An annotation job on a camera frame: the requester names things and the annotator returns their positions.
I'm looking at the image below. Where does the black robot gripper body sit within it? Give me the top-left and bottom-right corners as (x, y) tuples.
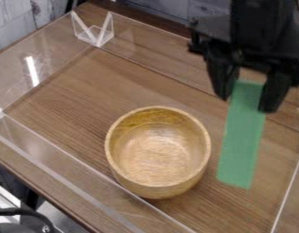
(188, 0), (299, 86)

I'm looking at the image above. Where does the clear acrylic tray wall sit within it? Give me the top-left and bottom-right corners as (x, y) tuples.
(0, 105), (195, 233)

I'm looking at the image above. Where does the black cable bottom left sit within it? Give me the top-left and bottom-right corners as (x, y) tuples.
(0, 208), (52, 233)

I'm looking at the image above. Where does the clear acrylic corner bracket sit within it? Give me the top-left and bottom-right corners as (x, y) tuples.
(71, 11), (115, 47)

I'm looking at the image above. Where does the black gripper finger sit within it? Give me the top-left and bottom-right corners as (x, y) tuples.
(258, 71), (291, 113)
(207, 54), (239, 101)

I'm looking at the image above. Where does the brown wooden bowl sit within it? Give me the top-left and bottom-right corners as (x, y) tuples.
(104, 106), (211, 199)

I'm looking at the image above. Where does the long green block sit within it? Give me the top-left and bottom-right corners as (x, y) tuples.
(216, 80), (266, 189)

